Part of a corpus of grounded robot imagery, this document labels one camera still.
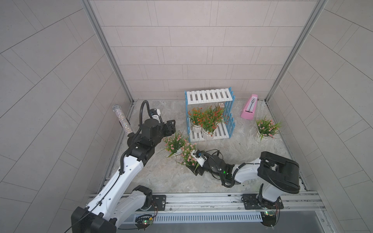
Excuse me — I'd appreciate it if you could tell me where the pink flower pot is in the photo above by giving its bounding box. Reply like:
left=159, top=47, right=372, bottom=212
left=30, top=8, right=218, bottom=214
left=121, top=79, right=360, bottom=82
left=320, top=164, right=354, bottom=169
left=163, top=131, right=188, bottom=158
left=176, top=142, right=200, bottom=173

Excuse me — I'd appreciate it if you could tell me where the red flower pot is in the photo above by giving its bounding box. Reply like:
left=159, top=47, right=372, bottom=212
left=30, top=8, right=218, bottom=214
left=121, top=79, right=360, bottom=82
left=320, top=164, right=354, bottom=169
left=188, top=107, right=203, bottom=134
left=202, top=105, right=224, bottom=139

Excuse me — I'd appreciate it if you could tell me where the red flower pot front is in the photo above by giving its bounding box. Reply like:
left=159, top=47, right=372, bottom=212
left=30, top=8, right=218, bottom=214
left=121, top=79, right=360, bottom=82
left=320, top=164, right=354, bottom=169
left=202, top=105, right=224, bottom=139

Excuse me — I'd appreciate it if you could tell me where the blue white wooden rack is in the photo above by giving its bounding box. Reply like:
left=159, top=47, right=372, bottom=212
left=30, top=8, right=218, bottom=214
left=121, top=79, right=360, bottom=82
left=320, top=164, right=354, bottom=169
left=185, top=87, right=236, bottom=142

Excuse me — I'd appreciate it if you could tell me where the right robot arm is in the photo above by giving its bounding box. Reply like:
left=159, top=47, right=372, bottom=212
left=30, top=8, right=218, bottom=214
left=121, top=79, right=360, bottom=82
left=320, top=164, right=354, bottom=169
left=183, top=149, right=300, bottom=203

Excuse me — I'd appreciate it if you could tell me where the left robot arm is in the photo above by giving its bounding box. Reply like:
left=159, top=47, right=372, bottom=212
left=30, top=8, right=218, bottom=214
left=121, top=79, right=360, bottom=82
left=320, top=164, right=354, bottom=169
left=69, top=101, right=176, bottom=233

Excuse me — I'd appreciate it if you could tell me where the glitter tube on black stand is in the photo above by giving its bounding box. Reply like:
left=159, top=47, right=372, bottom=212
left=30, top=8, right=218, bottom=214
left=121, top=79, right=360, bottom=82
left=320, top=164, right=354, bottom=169
left=112, top=104, right=133, bottom=136

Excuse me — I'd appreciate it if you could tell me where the pink metronome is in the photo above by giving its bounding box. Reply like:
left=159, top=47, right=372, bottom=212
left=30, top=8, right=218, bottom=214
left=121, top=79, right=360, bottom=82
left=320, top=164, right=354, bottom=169
left=241, top=94, right=258, bottom=120

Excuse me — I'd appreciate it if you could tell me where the pink flower pot right corner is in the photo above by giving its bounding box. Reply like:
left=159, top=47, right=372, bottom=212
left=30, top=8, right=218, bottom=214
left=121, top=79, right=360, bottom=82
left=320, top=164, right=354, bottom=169
left=255, top=117, right=281, bottom=142

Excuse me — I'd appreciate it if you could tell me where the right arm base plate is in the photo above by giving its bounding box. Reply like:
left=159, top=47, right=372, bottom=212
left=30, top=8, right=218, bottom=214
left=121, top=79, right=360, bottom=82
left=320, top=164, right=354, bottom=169
left=241, top=194, right=284, bottom=210

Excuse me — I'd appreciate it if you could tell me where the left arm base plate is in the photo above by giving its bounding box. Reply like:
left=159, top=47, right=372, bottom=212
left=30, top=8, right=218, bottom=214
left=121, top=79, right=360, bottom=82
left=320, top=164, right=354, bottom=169
left=138, top=195, right=166, bottom=212

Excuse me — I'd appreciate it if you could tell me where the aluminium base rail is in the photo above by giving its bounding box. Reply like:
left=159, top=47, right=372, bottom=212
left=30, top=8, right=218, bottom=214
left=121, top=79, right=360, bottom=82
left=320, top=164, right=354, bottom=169
left=122, top=191, right=325, bottom=229

